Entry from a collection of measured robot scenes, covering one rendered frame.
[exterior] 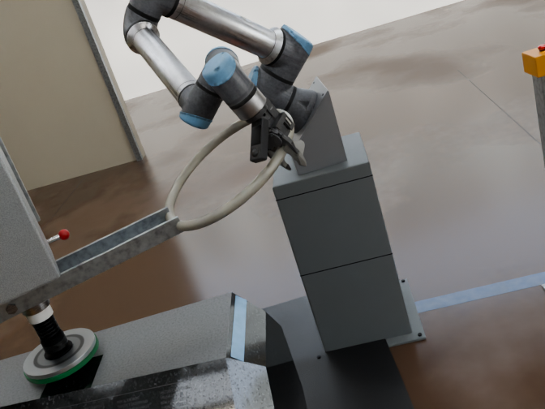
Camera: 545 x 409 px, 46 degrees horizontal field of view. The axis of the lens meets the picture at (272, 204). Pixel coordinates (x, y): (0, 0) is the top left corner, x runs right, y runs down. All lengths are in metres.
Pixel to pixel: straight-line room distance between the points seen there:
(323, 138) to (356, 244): 0.47
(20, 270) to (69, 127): 5.34
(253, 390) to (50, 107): 5.61
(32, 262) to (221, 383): 0.58
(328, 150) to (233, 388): 1.19
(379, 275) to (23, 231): 1.56
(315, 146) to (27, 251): 1.27
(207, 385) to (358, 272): 1.19
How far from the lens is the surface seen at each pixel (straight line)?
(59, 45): 6.85
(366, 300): 2.82
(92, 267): 1.84
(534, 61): 2.56
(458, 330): 2.93
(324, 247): 2.67
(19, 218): 1.72
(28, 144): 7.26
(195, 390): 1.74
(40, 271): 1.77
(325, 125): 2.54
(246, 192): 1.71
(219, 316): 1.90
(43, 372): 1.92
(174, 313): 2.01
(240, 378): 1.73
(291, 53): 2.51
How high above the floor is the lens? 1.77
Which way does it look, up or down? 22 degrees down
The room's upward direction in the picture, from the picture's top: 18 degrees counter-clockwise
